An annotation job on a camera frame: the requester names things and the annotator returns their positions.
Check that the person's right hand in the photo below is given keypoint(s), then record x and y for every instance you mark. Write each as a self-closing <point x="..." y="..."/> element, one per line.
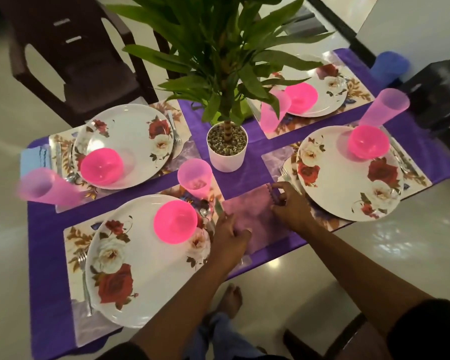
<point x="296" y="213"/>

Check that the person's left hand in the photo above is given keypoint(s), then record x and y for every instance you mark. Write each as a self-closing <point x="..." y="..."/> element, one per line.
<point x="228" y="247"/>

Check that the pink zigzag edged cloth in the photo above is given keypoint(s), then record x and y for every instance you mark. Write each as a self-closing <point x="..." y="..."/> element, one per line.
<point x="255" y="217"/>

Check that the white rose print plate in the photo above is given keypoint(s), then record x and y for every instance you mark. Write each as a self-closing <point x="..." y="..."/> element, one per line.
<point x="135" y="131"/>
<point x="330" y="101"/>
<point x="341" y="183"/>
<point x="150" y="273"/>

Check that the floral print placemat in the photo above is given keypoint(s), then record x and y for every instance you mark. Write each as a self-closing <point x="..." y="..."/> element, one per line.
<point x="183" y="157"/>
<point x="360" y="93"/>
<point x="273" y="161"/>
<point x="75" y="239"/>

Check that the light pink plastic cup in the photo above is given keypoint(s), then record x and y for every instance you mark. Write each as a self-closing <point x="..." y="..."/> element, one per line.
<point x="195" y="176"/>
<point x="48" y="187"/>
<point x="272" y="116"/>

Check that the white zigzag edged cloth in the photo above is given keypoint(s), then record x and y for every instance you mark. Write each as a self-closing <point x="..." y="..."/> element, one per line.
<point x="33" y="161"/>

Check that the person's right forearm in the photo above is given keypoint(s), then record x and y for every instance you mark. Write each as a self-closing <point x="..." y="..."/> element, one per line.
<point x="367" y="281"/>

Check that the person's left foot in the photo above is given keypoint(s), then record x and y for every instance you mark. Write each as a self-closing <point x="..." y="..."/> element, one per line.
<point x="230" y="299"/>

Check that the person's light blue trousers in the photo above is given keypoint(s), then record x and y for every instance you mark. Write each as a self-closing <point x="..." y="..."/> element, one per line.
<point x="225" y="337"/>

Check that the person's black shirt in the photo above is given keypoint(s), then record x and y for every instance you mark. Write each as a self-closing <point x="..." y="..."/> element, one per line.
<point x="427" y="329"/>

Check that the green plant in white pot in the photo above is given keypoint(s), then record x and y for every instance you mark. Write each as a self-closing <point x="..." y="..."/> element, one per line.
<point x="227" y="157"/>

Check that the blue plastic bucket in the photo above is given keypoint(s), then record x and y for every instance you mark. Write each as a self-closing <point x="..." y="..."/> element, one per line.
<point x="390" y="67"/>

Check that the purple tablecloth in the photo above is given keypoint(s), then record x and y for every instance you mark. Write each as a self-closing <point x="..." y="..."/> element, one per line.
<point x="48" y="258"/>

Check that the black plastic stool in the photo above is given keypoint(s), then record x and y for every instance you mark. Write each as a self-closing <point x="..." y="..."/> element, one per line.
<point x="435" y="89"/>

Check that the grey striped doormat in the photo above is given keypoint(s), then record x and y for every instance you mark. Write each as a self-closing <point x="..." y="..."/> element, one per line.
<point x="307" y="28"/>

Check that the black framed glass door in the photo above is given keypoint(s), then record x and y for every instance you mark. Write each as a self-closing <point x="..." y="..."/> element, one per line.
<point x="345" y="29"/>

